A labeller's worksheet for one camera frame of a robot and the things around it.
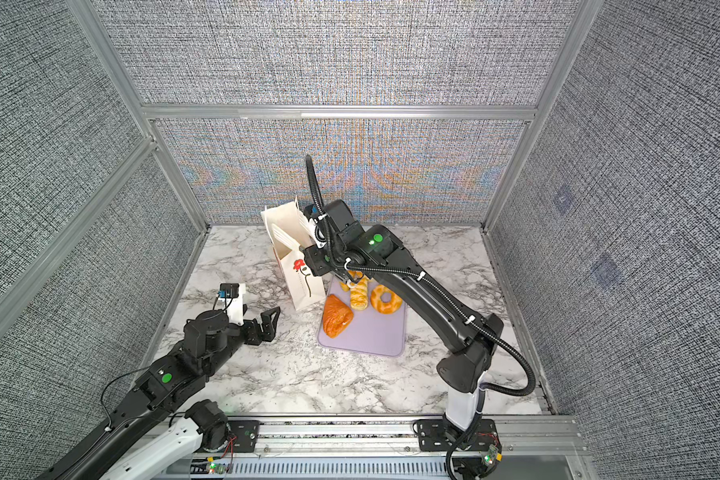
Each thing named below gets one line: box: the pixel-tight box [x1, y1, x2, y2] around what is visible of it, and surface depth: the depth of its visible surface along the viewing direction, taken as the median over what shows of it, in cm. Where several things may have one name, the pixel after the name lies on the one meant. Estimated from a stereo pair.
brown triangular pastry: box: [322, 294, 354, 339], surface depth 92 cm
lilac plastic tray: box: [318, 276, 407, 357], surface depth 94 cm
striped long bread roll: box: [350, 275, 369, 311], surface depth 97 cm
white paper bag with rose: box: [261, 196, 327, 311], surface depth 88 cm
